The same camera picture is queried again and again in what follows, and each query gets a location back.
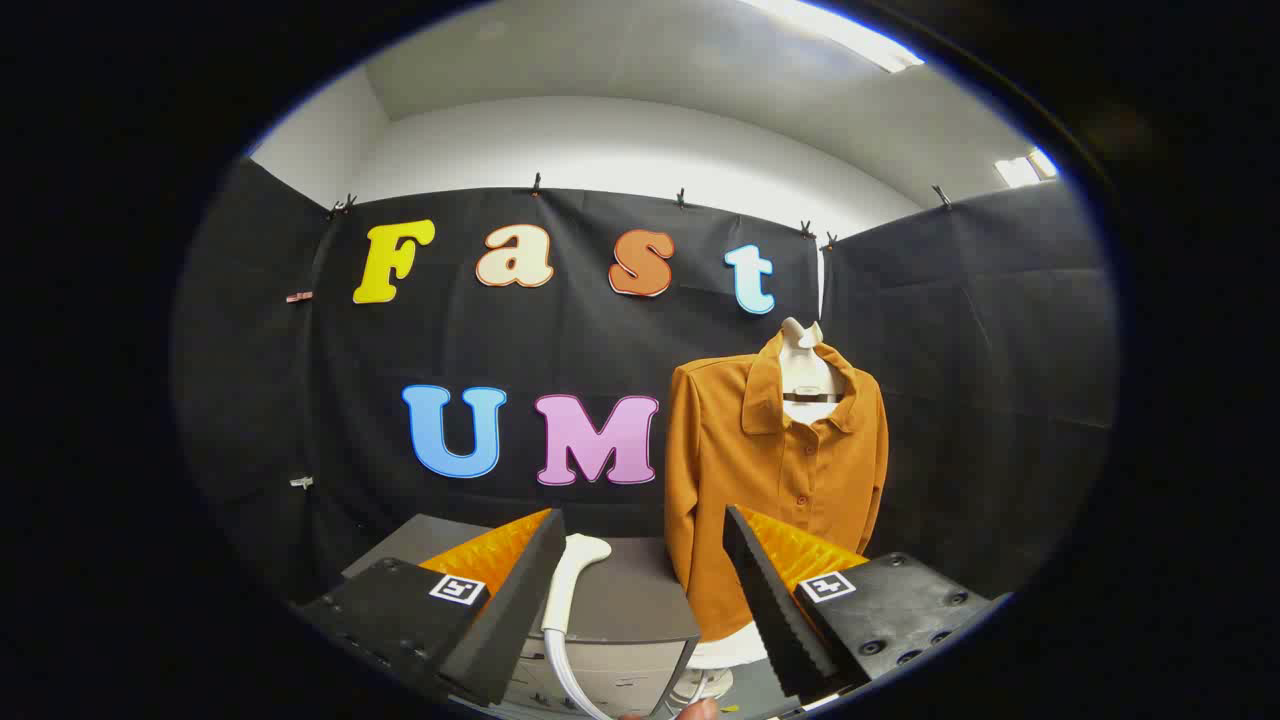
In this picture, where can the small ceiling light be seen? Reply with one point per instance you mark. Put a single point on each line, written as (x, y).
(1025, 167)

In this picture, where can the black backdrop cloth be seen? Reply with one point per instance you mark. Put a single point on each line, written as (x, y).
(1000, 350)

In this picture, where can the row of black cloth clips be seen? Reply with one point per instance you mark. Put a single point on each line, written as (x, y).
(536, 183)

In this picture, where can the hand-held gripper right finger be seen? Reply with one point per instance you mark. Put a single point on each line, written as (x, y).
(775, 620)

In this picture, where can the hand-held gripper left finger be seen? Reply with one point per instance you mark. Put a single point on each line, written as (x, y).
(505, 620)

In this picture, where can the white garment steamer head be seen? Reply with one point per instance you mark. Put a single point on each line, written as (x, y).
(572, 575)

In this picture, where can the dark clothes hanger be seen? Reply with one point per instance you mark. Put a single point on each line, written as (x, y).
(812, 397)

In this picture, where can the white mannequin torso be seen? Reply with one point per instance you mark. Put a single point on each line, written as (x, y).
(800, 360)

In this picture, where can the long ceiling light panel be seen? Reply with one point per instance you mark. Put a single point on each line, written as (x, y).
(840, 32)

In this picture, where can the orange button-up shirt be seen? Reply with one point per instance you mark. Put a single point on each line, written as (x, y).
(740, 470)

